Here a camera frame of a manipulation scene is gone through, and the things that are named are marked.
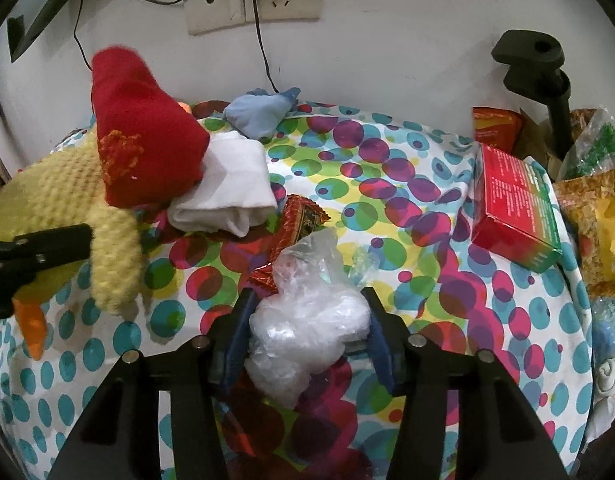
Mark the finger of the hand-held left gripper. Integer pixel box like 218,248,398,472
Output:
0,223,94,322

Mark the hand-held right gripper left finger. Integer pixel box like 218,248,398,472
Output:
47,287,260,480

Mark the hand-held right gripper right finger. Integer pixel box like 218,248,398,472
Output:
360,286,571,480

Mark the yellow plush duck toy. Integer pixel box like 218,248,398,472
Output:
0,101,194,362

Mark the clear plastic bag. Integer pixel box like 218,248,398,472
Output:
244,230,373,408

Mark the white sock bundle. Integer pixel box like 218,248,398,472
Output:
166,131,279,237

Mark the blue sock bundle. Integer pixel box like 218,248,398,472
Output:
222,86,301,140

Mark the red foil snack packet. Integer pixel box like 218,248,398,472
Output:
250,194,332,296

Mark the red embroidered sock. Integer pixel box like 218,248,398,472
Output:
90,47,210,208

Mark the colourful polka dot cloth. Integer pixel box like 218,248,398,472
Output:
0,100,608,480

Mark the red and green box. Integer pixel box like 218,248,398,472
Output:
470,142,563,273

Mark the white rolled sock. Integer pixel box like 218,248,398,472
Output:
585,355,615,441

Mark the blue plastic bag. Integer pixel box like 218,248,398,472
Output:
590,295,615,361

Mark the orange-red snack bag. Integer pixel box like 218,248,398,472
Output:
472,106,525,153

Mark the clear bag of yellow chips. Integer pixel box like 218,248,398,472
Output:
552,167,615,301

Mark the brown paper bag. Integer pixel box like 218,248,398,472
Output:
517,110,558,171

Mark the green and white plastic bag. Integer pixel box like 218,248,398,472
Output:
557,107,615,181

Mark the black clamp stand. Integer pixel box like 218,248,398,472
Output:
491,30,573,161

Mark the thin black cable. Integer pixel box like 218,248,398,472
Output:
72,0,96,74

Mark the white coaxial wall plate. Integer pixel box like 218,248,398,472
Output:
184,0,246,37

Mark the black adapter power cable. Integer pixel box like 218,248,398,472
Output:
251,0,279,93

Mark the white power wall socket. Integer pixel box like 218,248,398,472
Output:
244,0,321,23

